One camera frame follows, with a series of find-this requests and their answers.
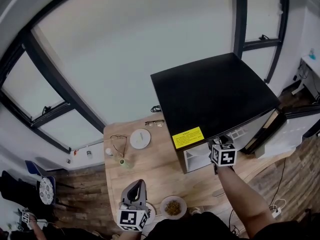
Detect pile of brown grains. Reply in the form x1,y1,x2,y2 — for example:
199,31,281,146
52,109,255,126
164,200,182,216

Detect green cup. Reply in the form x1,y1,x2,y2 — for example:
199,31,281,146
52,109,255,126
117,158,135,170

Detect blue chair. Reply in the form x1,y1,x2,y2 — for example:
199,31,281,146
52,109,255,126
24,159,57,206

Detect white grain plate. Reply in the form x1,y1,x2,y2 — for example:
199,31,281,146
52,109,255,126
159,195,188,220

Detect white side table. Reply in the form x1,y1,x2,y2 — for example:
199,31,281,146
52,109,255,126
291,55,320,102

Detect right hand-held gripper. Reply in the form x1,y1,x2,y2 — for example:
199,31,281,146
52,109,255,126
208,133,238,175

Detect black floor cable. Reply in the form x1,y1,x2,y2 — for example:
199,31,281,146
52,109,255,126
271,157,287,200

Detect person's right forearm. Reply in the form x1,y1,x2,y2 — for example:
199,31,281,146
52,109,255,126
216,165,277,237

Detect black-rimmed eyeglasses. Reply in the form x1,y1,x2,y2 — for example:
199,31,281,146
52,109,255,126
144,119,166,129

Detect white bean plate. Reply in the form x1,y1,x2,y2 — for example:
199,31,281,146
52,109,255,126
145,201,157,225

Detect black mini fridge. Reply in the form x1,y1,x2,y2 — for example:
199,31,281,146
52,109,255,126
150,52,320,175

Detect black-framed narrow window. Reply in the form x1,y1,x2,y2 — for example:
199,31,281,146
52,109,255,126
233,0,291,85

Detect patterned round cushion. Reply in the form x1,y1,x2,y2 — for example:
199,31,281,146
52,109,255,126
39,176,55,205

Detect person's black clothing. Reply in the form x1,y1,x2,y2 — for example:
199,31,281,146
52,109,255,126
142,211,311,240

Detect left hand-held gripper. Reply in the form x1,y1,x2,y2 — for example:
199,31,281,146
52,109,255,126
116,179,152,233

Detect black-framed window with wide post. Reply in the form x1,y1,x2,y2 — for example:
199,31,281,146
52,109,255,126
0,26,107,155

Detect white power strip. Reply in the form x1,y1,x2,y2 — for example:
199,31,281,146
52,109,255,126
271,206,283,219

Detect white cable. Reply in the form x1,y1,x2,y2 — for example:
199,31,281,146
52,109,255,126
268,198,287,211

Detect thin brown-rimmed eyeglasses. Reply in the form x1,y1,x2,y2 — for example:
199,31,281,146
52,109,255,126
110,134,128,159

